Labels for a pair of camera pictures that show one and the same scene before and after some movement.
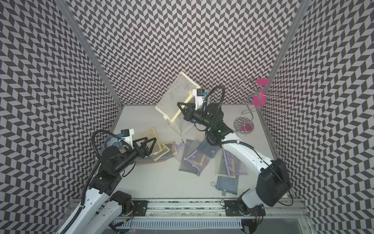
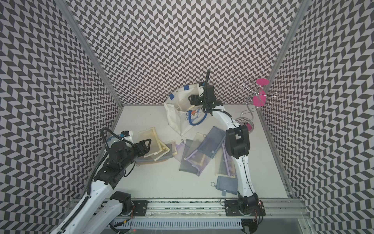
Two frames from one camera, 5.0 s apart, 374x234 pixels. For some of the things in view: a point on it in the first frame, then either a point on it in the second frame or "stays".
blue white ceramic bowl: x=113 y=141 stays
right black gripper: x=188 y=114 → x=194 y=98
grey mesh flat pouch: x=185 y=165 stays
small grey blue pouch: x=228 y=184 stays
